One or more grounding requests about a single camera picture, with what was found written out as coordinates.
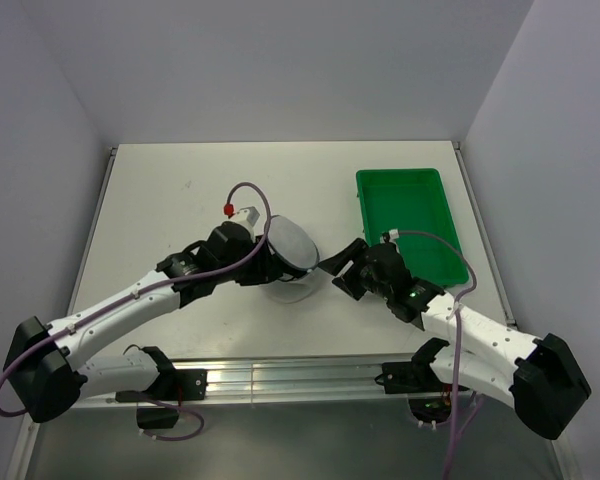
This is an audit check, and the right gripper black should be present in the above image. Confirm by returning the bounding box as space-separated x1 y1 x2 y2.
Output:
318 237 392 300

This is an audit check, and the white mesh laundry bag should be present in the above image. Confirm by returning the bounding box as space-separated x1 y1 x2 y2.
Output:
261 215 320 304

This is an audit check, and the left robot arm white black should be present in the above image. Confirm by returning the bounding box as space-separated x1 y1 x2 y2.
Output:
2 216 319 423

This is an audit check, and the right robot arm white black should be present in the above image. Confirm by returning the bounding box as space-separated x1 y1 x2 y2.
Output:
319 239 591 440

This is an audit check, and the green plastic tray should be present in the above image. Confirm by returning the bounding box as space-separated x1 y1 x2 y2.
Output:
356 168 469 287

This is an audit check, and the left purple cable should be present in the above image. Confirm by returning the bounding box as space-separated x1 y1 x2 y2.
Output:
0 183 274 444

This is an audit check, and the purple cable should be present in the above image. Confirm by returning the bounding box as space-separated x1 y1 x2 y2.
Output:
0 183 274 444
394 229 486 479

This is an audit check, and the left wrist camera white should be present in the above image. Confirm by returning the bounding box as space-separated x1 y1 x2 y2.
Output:
223 203 260 228

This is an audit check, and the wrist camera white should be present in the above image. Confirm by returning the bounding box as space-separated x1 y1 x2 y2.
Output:
380 229 400 244
223 203 260 228

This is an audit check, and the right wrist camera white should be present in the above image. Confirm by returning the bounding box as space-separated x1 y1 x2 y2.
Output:
380 229 400 244

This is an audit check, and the aluminium mounting rail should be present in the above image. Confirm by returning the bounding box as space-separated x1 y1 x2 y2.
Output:
74 347 514 408

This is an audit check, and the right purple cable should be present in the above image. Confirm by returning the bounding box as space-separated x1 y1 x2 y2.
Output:
394 229 486 479

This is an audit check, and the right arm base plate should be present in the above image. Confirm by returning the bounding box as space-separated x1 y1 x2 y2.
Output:
374 361 452 395

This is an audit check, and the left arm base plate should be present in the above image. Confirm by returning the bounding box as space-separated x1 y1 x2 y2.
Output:
115 369 207 403

